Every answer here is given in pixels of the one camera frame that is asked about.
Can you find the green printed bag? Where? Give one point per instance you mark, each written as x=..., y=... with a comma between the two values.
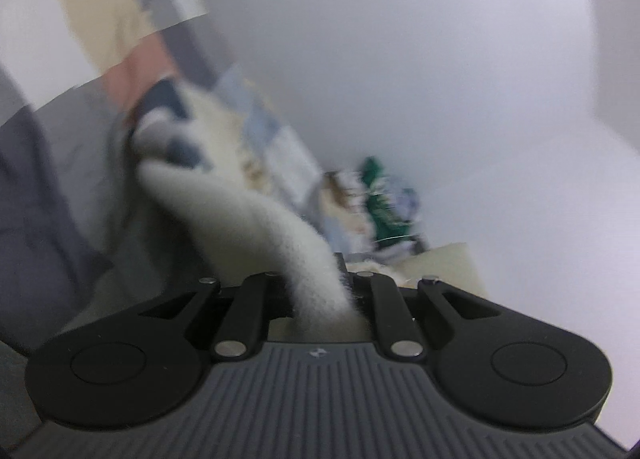
x=387, y=209

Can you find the patchwork bed cover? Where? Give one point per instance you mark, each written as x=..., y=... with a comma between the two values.
x=50, y=189

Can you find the cream knitted sweater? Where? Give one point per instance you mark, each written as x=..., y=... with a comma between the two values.
x=240, y=219

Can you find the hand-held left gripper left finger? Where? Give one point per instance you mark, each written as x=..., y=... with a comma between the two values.
x=245, y=314

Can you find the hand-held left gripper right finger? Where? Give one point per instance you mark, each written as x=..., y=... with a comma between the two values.
x=387, y=314

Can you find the cardboard box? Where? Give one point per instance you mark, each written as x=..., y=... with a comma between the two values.
x=337, y=189

